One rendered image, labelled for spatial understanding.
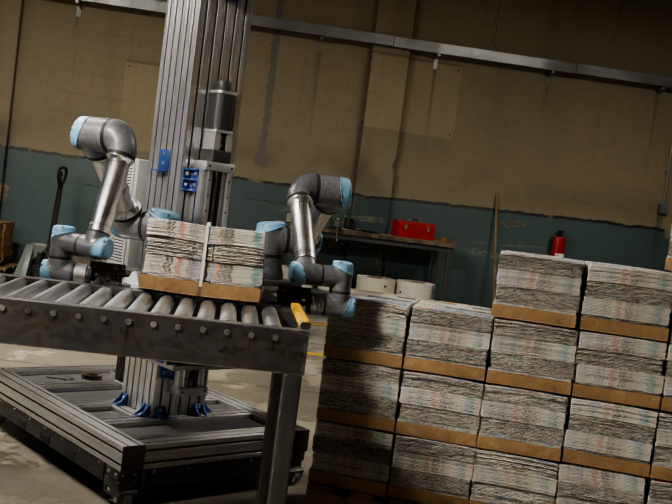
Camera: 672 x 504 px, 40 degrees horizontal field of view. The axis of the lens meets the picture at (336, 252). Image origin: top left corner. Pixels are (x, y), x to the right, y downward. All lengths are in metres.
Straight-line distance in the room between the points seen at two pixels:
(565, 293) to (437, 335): 0.46
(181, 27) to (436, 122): 6.53
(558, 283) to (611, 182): 7.44
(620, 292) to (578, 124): 7.35
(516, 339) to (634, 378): 0.41
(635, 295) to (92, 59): 7.61
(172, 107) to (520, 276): 1.51
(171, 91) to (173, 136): 0.18
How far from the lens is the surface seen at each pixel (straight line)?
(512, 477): 3.33
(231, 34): 3.77
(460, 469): 3.34
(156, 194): 3.77
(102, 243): 3.07
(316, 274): 3.11
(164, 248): 2.93
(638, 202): 10.76
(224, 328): 2.49
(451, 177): 10.08
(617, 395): 3.28
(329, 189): 3.36
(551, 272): 3.22
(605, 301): 3.24
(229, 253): 2.93
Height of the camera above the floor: 1.15
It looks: 3 degrees down
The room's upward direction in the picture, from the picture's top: 7 degrees clockwise
